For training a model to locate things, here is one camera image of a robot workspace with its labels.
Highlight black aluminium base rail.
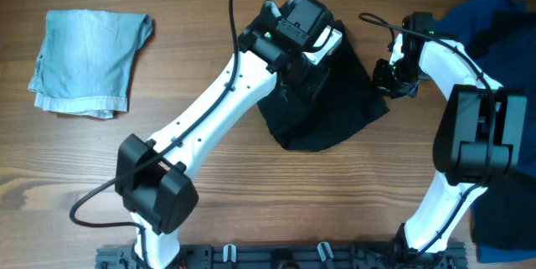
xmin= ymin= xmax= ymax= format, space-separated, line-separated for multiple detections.
xmin=95 ymin=242 xmax=469 ymax=269

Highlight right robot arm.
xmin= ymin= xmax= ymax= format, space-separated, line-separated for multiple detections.
xmin=371 ymin=12 xmax=527 ymax=267

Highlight dark garment in pile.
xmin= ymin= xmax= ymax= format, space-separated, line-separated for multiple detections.
xmin=468 ymin=11 xmax=535 ymax=250

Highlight blue garment in pile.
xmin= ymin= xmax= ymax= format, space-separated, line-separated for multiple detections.
xmin=435 ymin=0 xmax=535 ymax=263

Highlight folded light blue denim shorts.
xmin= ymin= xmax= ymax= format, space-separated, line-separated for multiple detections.
xmin=28 ymin=9 xmax=154 ymax=119

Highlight black shorts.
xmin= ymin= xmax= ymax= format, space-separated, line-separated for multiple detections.
xmin=258 ymin=20 xmax=389 ymax=152

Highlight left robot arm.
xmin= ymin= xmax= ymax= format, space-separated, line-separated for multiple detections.
xmin=115 ymin=0 xmax=342 ymax=268

